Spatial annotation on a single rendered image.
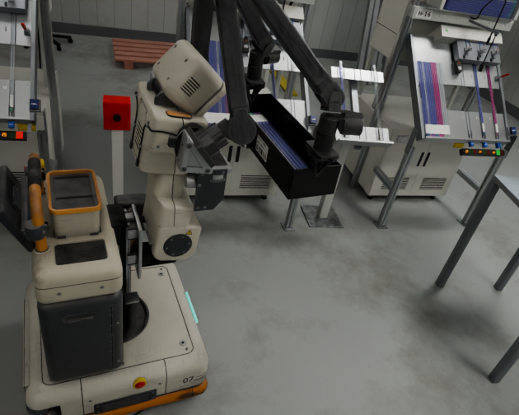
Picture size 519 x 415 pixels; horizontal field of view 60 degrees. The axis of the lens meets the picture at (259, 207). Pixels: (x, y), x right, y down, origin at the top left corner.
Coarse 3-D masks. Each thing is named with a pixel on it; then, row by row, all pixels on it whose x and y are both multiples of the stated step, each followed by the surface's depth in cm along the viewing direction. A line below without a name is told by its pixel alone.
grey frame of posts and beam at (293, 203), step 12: (180, 0) 248; (288, 0) 259; (300, 0) 260; (312, 0) 262; (180, 12) 252; (180, 24) 256; (180, 36) 260; (288, 84) 294; (288, 96) 300; (288, 216) 295
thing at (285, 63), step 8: (192, 8) 252; (192, 16) 251; (216, 16) 256; (216, 24) 255; (240, 24) 259; (216, 32) 254; (240, 32) 258; (216, 40) 253; (280, 48) 264; (248, 56) 257; (288, 56) 265; (264, 64) 259; (280, 64) 262; (288, 64) 264
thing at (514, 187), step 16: (496, 176) 234; (512, 176) 238; (496, 192) 238; (512, 192) 222; (480, 208) 244; (464, 240) 257; (512, 256) 273; (448, 272) 271; (512, 272) 276; (496, 288) 285; (512, 352) 213; (496, 368) 222
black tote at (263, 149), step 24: (264, 96) 183; (288, 120) 171; (264, 144) 154; (288, 144) 171; (264, 168) 156; (288, 168) 139; (312, 168) 139; (336, 168) 143; (288, 192) 141; (312, 192) 145
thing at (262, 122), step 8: (256, 120) 176; (264, 120) 177; (264, 128) 172; (272, 128) 172; (272, 136) 167; (280, 136) 168; (280, 144) 163; (288, 152) 159; (288, 160) 154; (296, 160) 155; (296, 168) 150
